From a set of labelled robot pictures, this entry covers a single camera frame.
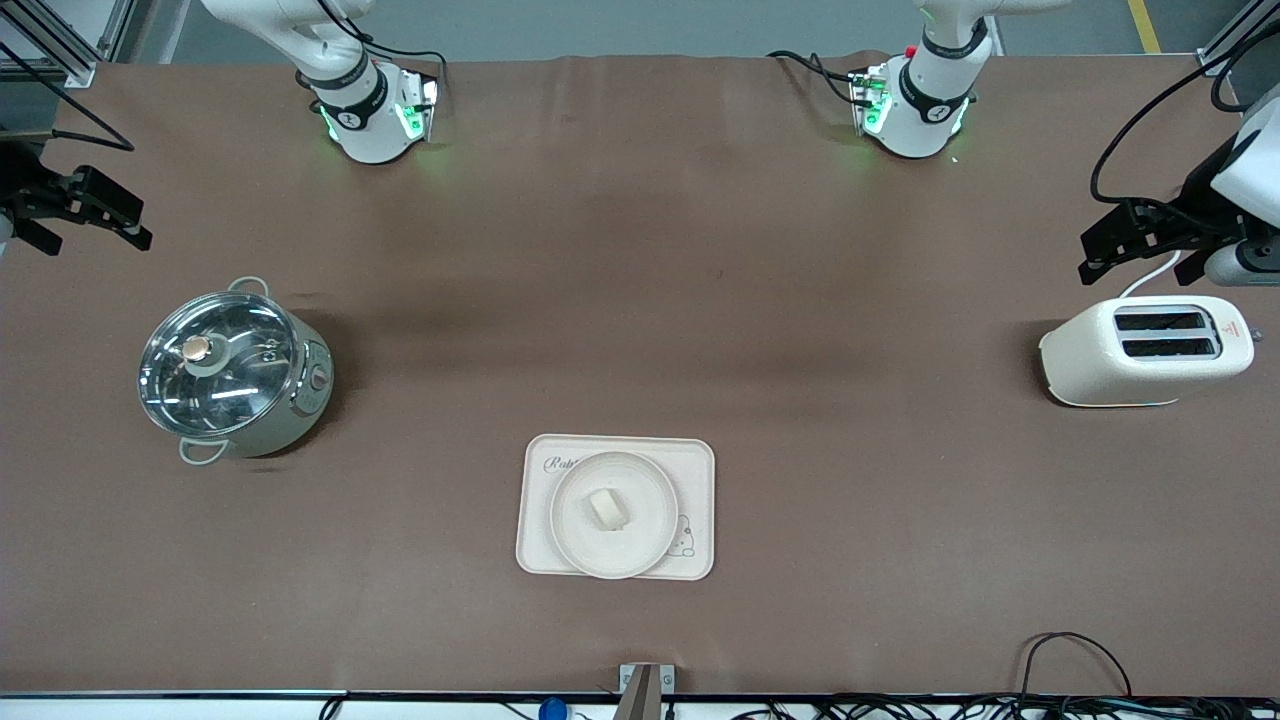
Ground grey metal camera bracket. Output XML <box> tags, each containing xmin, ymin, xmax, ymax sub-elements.
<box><xmin>618</xmin><ymin>663</ymin><xmax>676</xmax><ymax>720</ymax></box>

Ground black cable bundle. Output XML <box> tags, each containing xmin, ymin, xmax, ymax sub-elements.
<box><xmin>730</xmin><ymin>694</ymin><xmax>1280</xmax><ymax>720</ymax></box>

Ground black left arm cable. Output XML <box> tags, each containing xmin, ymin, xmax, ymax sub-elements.
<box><xmin>1090</xmin><ymin>30</ymin><xmax>1280</xmax><ymax>206</ymax></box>

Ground cream rabbit print tray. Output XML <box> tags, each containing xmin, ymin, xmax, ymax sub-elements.
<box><xmin>515</xmin><ymin>433</ymin><xmax>717</xmax><ymax>582</ymax></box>

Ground white toaster power cable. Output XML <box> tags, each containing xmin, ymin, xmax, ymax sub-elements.
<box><xmin>1118</xmin><ymin>250</ymin><xmax>1183</xmax><ymax>299</ymax></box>

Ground round cream plate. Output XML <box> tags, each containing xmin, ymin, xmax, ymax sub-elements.
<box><xmin>549</xmin><ymin>451</ymin><xmax>679</xmax><ymax>580</ymax></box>

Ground looped black floor cable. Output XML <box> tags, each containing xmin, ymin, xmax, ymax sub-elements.
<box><xmin>1015</xmin><ymin>631</ymin><xmax>1136</xmax><ymax>701</ymax></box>

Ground cream two-slot toaster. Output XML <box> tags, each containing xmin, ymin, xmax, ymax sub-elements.
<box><xmin>1038</xmin><ymin>294</ymin><xmax>1256</xmax><ymax>409</ymax></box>

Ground brown table mat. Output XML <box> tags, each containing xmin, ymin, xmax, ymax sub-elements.
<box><xmin>0</xmin><ymin>50</ymin><xmax>1280</xmax><ymax>698</ymax></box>

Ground glass pot lid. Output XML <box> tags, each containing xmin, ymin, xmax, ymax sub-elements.
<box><xmin>138</xmin><ymin>292</ymin><xmax>301</xmax><ymax>438</ymax></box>

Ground steel pot with glass lid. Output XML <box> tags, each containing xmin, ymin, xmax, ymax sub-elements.
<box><xmin>138</xmin><ymin>277</ymin><xmax>335</xmax><ymax>466</ymax></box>

